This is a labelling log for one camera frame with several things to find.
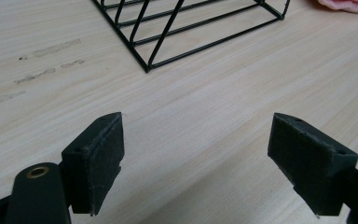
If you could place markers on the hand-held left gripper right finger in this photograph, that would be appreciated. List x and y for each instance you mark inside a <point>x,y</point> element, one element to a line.
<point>307,161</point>

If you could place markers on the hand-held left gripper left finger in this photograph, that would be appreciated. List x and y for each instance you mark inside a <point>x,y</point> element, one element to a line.
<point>96,165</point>

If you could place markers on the pink cloth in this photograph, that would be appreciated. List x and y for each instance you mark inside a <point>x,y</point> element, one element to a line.
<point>351,5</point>

